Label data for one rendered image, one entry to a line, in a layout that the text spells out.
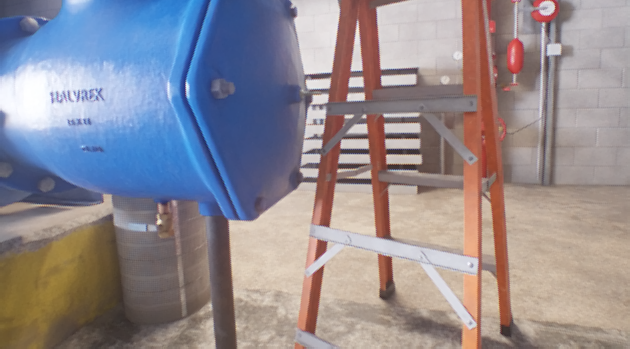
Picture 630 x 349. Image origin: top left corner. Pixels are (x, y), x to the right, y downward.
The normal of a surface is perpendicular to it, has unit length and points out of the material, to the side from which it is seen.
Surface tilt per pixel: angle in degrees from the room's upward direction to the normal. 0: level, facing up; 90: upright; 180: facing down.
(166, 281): 90
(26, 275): 90
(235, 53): 86
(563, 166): 87
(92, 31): 69
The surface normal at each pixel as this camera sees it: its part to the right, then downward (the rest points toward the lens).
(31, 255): 0.96, 0.00
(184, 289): 0.67, 0.07
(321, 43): -0.26, 0.11
